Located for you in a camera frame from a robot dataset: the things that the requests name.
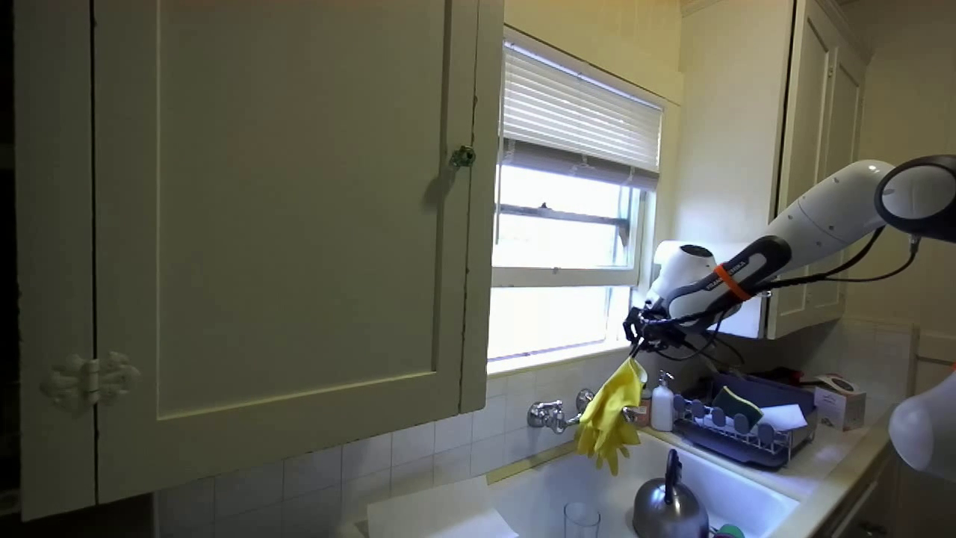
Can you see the steel kettle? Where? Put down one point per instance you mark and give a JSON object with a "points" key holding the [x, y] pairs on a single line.
{"points": [[668, 511]]}

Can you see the white upper cabinet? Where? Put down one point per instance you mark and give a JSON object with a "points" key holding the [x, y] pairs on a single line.
{"points": [[247, 231]]}

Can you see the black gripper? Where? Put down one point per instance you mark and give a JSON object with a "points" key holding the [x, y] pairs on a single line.
{"points": [[651, 331]]}

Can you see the white soap bottle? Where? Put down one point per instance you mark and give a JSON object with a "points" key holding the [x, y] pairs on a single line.
{"points": [[662, 409]]}

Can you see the white right wall cabinet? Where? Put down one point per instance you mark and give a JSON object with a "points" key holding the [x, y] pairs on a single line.
{"points": [[802, 95]]}

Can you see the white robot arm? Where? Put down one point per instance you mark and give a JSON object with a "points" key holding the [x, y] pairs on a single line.
{"points": [[695, 292]]}

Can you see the blue dish rack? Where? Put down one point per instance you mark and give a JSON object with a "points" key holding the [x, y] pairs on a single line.
{"points": [[748, 421]]}

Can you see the chrome wall faucet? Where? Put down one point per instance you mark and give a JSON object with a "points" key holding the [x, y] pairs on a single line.
{"points": [[550, 413]]}

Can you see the yellow rubber glove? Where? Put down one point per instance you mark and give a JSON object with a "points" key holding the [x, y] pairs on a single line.
{"points": [[604, 430]]}

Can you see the white box on counter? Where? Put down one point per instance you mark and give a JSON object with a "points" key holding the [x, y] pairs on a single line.
{"points": [[841, 404]]}

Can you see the white window blind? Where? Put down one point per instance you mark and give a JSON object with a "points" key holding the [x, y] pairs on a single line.
{"points": [[565, 110]]}

